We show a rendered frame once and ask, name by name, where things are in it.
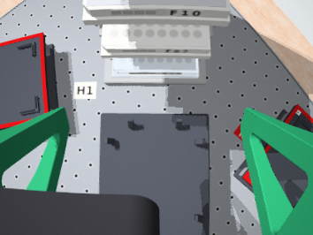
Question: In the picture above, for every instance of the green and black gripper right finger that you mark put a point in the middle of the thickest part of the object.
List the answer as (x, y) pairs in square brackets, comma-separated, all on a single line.
[(276, 214)]

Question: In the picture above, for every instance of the red-framed dark grey rectangular nest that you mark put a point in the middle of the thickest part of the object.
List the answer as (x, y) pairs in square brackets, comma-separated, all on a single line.
[(27, 67)]

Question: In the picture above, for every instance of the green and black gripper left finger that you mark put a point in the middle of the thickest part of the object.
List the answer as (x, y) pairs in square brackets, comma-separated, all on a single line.
[(19, 140)]

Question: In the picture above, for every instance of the grey perforated base plate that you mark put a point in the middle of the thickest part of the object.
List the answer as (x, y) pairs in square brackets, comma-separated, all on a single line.
[(242, 72)]

